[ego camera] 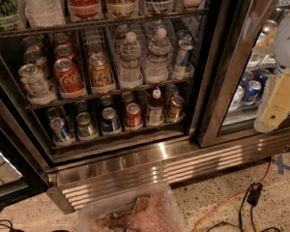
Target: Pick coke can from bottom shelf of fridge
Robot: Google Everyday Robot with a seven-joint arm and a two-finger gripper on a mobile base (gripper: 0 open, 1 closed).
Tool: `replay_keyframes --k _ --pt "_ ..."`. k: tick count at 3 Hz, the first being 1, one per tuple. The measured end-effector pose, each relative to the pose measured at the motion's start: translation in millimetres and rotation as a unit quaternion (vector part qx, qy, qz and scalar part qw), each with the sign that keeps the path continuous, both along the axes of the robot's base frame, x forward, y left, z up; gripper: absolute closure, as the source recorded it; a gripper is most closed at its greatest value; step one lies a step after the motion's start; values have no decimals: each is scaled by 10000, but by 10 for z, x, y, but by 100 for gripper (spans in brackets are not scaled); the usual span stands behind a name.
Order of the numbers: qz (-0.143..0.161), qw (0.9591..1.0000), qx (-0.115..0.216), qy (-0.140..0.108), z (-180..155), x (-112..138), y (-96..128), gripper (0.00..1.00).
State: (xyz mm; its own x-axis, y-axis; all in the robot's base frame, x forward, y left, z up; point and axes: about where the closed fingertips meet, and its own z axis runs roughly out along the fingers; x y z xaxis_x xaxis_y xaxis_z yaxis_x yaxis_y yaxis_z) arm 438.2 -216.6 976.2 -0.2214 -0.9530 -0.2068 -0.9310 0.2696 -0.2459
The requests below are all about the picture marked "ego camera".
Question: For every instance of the pepsi can right fridge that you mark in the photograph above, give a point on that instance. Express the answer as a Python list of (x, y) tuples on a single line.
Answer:
[(252, 90)]

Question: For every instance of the blue pepsi can bottom shelf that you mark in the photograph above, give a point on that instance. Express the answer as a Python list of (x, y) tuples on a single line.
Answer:
[(110, 121)]

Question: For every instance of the clear plastic bin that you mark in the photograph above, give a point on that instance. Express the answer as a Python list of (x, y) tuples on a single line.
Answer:
[(150, 208)]

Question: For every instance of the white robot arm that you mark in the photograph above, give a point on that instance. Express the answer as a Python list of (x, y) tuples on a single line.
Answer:
[(282, 43)]

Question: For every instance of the orange brown can middle shelf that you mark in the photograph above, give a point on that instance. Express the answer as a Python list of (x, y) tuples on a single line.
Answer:
[(101, 75)]

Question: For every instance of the juice bottle white cap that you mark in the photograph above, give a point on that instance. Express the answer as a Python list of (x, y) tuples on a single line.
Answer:
[(154, 115)]

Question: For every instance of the white silver can middle left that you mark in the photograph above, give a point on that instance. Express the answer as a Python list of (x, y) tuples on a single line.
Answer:
[(39, 90)]

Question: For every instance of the steel fridge base grille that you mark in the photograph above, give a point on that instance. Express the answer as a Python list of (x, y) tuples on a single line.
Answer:
[(75, 185)]

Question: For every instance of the red coke can rear bottom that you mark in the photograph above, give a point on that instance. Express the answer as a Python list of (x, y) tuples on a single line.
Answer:
[(127, 98)]

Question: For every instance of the slim blue silver can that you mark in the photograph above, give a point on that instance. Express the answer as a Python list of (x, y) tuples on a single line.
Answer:
[(183, 52)]

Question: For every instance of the red coke can front bottom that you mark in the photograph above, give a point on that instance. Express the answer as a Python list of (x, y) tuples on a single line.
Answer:
[(133, 117)]

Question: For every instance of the red coca-cola can middle shelf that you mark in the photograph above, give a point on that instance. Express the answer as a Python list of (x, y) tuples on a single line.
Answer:
[(68, 76)]

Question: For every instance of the blue white can bottom left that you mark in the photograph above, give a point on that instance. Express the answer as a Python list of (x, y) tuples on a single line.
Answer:
[(61, 134)]

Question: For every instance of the water bottle right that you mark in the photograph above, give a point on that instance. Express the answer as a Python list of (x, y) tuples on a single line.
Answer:
[(157, 59)]

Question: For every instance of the coca-cola bottle top shelf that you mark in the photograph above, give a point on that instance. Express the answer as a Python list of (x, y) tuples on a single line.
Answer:
[(84, 9)]

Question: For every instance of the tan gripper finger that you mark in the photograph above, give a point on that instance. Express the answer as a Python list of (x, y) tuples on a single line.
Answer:
[(275, 105)]

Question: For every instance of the red coke can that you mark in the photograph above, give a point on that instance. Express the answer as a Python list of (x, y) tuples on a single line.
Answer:
[(133, 117), (127, 98)]

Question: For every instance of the black power adapter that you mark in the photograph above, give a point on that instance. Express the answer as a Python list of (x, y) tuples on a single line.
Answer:
[(254, 195)]

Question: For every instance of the steel fridge door frame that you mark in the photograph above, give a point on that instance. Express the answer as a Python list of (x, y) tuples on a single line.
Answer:
[(242, 29)]

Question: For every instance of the water bottle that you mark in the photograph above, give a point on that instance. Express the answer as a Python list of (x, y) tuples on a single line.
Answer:
[(129, 67), (157, 59)]

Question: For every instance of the brown can bottom right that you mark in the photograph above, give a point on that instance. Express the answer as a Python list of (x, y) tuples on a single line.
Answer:
[(175, 108)]

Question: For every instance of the water bottle left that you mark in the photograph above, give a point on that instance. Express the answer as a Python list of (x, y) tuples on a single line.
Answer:
[(129, 67)]

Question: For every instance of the green soda can bottom shelf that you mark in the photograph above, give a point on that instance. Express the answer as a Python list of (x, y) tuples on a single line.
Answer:
[(85, 129)]

